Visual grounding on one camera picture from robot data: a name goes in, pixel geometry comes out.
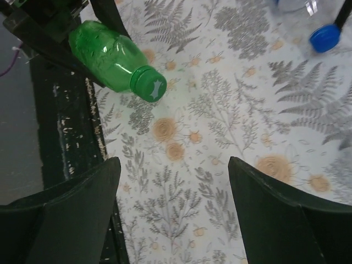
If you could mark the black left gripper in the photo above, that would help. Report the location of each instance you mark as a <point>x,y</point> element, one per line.
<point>45,25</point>

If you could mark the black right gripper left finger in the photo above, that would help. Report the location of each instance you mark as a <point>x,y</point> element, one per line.
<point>66,223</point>

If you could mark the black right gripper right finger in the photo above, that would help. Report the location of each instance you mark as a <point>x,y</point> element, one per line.
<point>282,224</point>

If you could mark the green plastic bottle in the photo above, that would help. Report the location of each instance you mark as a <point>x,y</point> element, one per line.
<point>116,61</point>

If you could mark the clear bottle blue label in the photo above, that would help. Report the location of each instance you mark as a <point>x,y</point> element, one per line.
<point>310,25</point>

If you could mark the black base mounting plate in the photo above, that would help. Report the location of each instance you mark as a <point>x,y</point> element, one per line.
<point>71,139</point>

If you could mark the floral patterned table mat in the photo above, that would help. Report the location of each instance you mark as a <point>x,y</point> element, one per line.
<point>241,82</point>

